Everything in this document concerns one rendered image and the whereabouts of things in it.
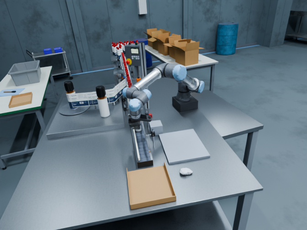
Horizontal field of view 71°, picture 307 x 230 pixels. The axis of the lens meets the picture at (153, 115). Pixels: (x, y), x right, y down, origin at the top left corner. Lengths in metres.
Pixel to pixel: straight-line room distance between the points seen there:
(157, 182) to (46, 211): 0.66
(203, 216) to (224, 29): 6.24
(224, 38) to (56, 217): 6.92
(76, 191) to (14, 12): 5.78
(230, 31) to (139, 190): 6.63
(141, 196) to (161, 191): 0.12
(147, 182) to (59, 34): 5.75
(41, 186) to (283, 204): 2.14
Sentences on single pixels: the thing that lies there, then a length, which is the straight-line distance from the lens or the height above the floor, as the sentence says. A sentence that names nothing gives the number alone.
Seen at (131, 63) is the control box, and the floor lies 1.31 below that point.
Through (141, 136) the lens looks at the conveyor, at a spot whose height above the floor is 0.88.
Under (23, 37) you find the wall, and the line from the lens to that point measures 6.84.
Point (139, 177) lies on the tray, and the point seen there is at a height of 0.83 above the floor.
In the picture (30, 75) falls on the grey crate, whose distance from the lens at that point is 3.77.
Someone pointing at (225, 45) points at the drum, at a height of 0.32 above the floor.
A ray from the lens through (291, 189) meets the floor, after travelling 2.78.
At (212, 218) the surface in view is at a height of 0.22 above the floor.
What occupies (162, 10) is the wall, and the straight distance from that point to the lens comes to 7.14.
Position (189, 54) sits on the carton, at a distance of 3.76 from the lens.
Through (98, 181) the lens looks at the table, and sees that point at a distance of 1.51.
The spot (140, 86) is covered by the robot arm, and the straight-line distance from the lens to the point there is 1.60.
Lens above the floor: 1.86
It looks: 29 degrees down
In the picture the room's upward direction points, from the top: 4 degrees counter-clockwise
